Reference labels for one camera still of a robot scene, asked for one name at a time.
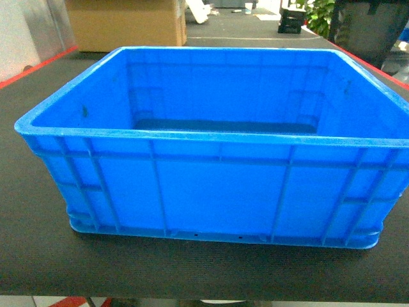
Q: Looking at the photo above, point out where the large blue plastic crate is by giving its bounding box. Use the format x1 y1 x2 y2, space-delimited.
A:
15 47 408 249

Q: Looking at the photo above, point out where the brown cardboard box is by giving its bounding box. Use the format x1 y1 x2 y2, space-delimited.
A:
65 1 187 52

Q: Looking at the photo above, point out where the white cup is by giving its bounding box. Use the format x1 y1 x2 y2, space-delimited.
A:
245 3 253 15

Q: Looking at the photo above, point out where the black stacked equipment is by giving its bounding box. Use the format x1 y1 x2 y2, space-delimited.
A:
277 7 307 35

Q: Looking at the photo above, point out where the green potted plant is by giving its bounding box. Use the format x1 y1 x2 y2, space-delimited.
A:
293 0 335 38

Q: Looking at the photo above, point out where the black conveyor table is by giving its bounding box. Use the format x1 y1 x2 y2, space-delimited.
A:
1 53 408 303

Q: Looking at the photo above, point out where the dark grey bin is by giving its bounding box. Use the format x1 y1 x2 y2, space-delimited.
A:
328 1 408 68

